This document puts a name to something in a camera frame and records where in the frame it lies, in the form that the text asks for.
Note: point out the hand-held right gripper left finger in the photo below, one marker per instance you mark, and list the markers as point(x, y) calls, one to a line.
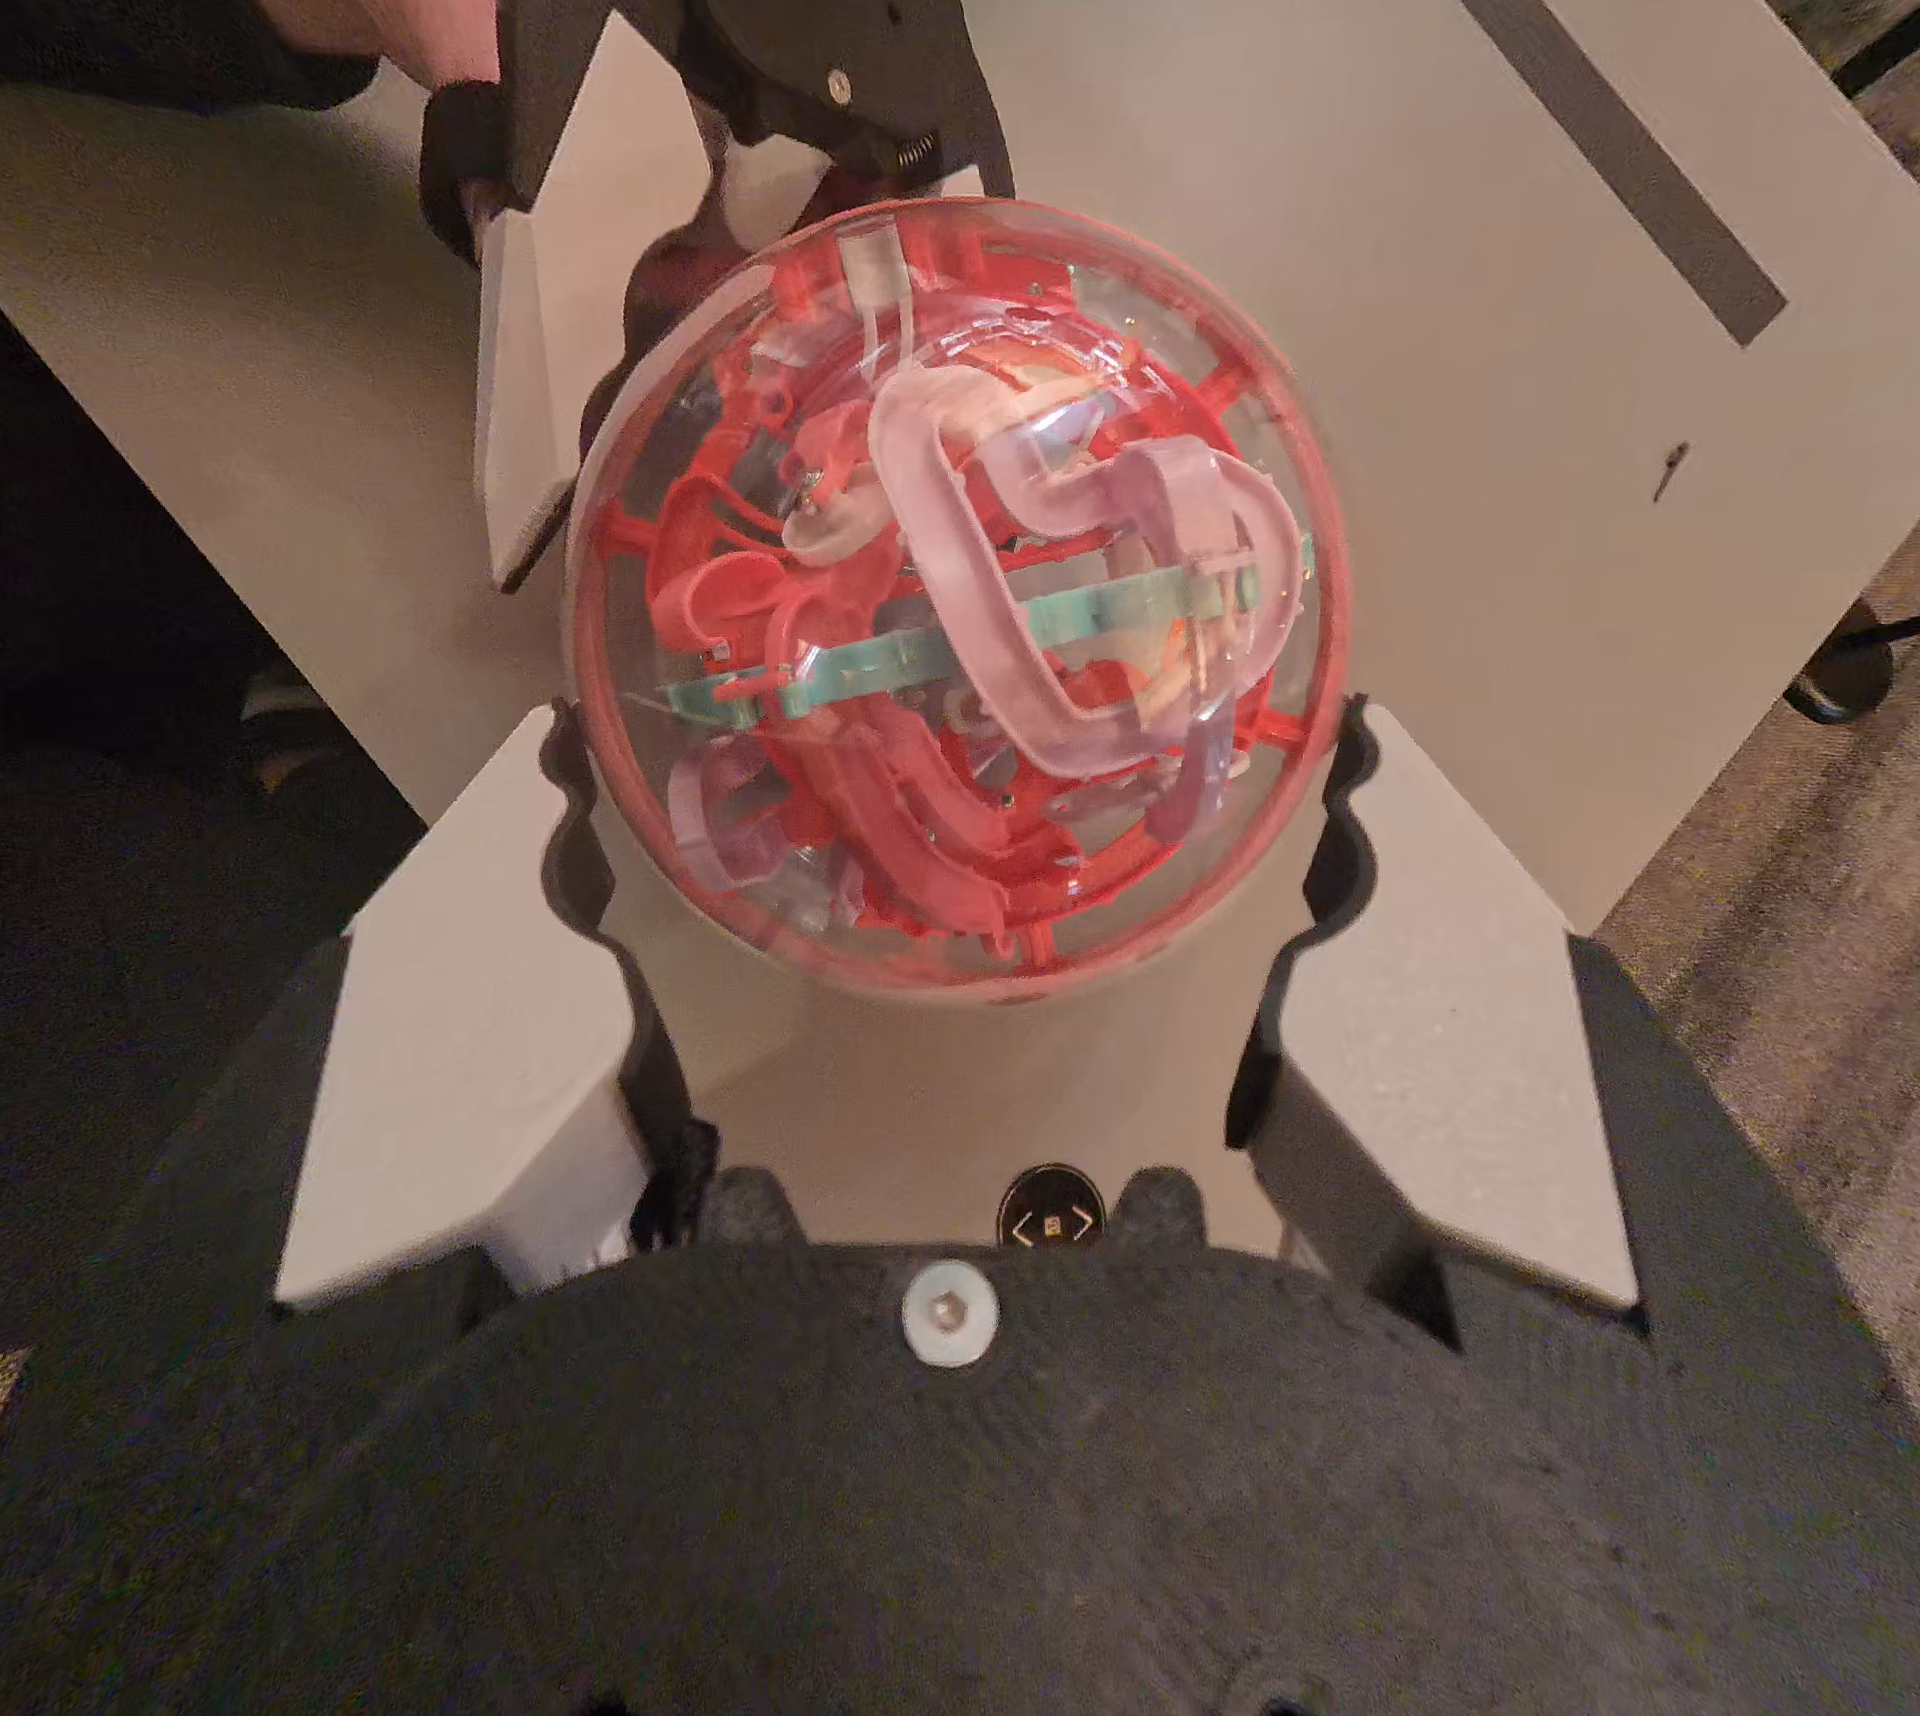
point(467, 1070)

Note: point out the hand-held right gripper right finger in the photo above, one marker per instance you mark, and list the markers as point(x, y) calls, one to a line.
point(1456, 1070)

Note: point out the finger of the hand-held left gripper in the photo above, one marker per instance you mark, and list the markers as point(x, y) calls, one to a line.
point(515, 398)

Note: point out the clear red maze ball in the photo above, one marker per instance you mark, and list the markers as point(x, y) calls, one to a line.
point(958, 577)

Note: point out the round black control button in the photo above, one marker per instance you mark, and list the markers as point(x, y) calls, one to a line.
point(1052, 1200)

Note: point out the black table leg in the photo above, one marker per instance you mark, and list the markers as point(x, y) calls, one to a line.
point(1836, 689)

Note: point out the small black screw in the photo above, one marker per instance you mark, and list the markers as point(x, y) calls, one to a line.
point(1669, 476)

